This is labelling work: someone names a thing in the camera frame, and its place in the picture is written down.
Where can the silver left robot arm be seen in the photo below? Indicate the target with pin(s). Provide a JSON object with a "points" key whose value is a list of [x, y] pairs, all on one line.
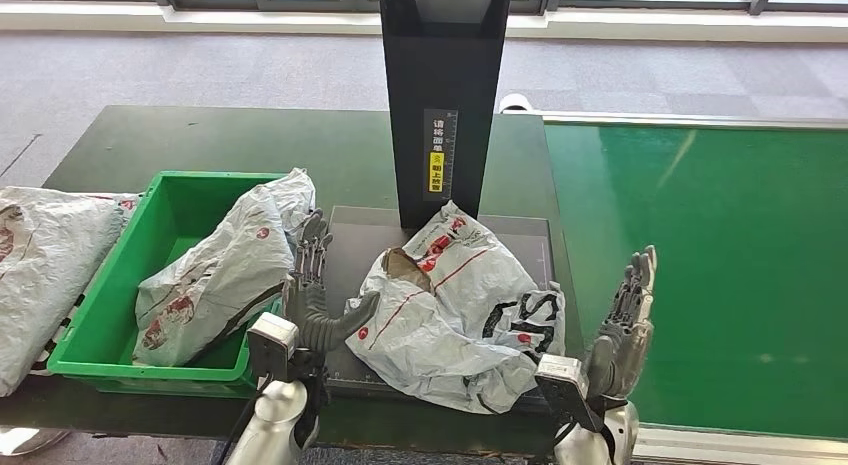
{"points": [[275, 422]]}

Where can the green conveyor belt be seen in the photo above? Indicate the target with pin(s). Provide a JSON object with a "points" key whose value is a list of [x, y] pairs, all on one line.
{"points": [[729, 217]]}

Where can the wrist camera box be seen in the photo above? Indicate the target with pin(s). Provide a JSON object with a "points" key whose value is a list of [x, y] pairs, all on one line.
{"points": [[272, 339], [563, 386]]}

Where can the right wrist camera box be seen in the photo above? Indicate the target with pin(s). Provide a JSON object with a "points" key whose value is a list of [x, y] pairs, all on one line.
{"points": [[563, 386]]}

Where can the yellow black label sticker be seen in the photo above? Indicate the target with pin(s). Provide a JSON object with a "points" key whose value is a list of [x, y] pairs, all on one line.
{"points": [[440, 157]]}

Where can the parcel bag with brown patch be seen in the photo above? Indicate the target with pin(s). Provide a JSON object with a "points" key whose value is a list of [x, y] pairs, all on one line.
{"points": [[457, 303]]}

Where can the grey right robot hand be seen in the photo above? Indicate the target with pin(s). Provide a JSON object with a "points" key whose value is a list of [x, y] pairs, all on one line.
{"points": [[623, 349]]}

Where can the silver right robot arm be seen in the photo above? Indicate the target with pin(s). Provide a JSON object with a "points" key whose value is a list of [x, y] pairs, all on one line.
{"points": [[596, 445]]}

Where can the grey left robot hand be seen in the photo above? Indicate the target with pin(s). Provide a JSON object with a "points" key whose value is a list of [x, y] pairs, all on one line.
{"points": [[311, 310]]}

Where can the large grey parcel bag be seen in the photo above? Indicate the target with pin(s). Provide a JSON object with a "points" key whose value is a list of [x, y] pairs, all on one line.
{"points": [[46, 263]]}

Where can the black inbound scanner machine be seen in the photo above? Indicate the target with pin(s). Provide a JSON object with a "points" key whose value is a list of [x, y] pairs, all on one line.
{"points": [[440, 71]]}

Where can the pale rounded object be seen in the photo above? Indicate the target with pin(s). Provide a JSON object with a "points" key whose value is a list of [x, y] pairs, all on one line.
{"points": [[26, 442]]}

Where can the white conveyor roller end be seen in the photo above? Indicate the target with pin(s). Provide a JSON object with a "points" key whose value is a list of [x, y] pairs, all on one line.
{"points": [[515, 103]]}

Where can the white window sill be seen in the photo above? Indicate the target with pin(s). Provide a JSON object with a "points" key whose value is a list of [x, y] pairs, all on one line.
{"points": [[265, 21]]}

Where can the green plastic crate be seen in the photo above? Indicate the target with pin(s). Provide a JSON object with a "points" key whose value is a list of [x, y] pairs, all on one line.
{"points": [[99, 329]]}

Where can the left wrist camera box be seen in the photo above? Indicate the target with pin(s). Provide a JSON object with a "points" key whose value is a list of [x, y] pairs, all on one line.
{"points": [[272, 339]]}

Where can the dark window frame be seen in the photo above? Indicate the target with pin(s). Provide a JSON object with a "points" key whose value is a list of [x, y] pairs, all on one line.
{"points": [[212, 1]]}

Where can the metal conveyor frame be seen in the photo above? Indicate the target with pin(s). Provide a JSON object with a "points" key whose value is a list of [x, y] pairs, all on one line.
{"points": [[662, 119]]}

